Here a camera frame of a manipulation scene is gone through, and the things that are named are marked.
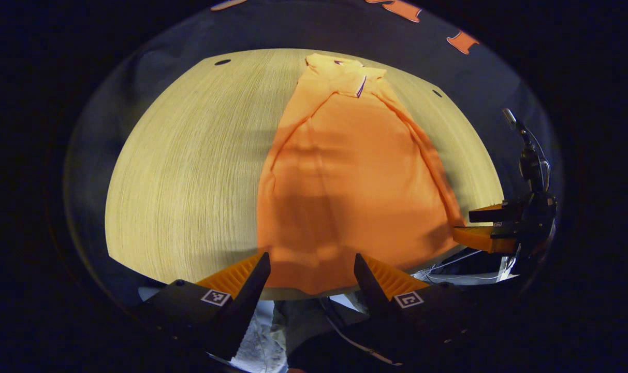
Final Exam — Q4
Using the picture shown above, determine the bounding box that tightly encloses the white flat object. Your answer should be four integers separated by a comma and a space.
411, 248, 517, 286

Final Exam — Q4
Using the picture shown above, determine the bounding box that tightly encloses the orange T-shirt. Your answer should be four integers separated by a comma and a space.
256, 53, 468, 296

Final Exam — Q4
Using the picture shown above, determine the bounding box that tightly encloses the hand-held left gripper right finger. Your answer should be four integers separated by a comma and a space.
353, 253, 502, 366

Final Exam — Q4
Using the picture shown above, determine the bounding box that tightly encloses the thin white cable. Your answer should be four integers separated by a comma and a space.
320, 298, 403, 366

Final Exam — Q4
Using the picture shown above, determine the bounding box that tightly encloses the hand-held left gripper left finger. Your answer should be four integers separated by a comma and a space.
132, 252, 272, 362

